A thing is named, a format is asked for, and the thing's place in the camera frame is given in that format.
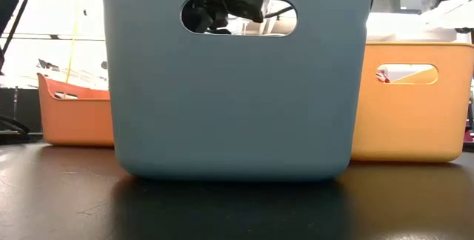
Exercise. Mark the orange plastic bin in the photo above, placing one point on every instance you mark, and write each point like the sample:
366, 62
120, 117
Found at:
74, 121

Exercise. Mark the yellow plastic bin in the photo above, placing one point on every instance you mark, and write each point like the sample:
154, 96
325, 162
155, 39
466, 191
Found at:
407, 121

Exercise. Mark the blue-grey plastic bin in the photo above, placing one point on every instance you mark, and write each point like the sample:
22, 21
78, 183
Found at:
237, 103

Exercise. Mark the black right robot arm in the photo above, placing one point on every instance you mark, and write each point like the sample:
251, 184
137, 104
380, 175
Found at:
244, 8

